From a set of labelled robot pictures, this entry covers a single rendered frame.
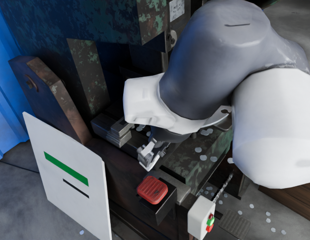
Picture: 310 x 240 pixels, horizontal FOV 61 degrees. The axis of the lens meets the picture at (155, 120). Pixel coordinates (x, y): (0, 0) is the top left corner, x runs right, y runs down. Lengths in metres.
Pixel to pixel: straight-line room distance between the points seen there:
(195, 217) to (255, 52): 0.59
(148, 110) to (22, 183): 1.58
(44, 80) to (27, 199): 0.97
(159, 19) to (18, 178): 1.51
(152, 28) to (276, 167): 0.43
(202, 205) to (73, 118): 0.55
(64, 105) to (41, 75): 0.13
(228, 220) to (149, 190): 0.70
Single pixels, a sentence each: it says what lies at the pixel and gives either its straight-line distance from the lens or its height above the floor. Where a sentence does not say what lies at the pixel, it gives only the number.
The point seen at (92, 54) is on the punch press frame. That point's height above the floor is 0.92.
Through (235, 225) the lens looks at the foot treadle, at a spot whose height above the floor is 0.16.
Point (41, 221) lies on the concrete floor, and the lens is 1.66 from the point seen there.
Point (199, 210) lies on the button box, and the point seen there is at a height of 0.63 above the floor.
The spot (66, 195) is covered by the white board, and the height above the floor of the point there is 0.19.
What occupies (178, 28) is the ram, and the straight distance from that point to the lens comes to 0.78.
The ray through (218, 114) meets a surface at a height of 0.78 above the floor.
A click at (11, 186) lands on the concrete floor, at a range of 1.90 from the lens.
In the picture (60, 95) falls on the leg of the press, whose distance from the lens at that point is 0.98.
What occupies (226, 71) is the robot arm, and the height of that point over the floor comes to 1.18.
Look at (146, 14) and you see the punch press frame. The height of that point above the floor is 1.12.
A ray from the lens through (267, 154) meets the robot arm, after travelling 0.27.
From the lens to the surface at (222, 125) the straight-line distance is 0.79.
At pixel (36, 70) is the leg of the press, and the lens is 0.99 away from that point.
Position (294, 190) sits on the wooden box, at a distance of 1.47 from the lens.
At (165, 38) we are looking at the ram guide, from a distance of 0.68.
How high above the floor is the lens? 1.33
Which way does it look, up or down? 43 degrees down
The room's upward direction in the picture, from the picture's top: 7 degrees counter-clockwise
